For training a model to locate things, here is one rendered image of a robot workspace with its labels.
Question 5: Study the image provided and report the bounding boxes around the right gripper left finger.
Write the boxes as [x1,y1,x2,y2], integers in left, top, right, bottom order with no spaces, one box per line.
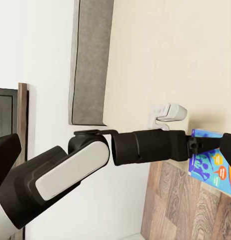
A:
[0,133,22,186]

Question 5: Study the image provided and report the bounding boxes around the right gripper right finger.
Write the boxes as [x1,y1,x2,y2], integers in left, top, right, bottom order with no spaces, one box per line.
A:
[219,132,231,167]

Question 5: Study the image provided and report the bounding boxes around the board game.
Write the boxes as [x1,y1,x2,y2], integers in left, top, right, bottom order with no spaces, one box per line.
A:
[188,129,231,195]

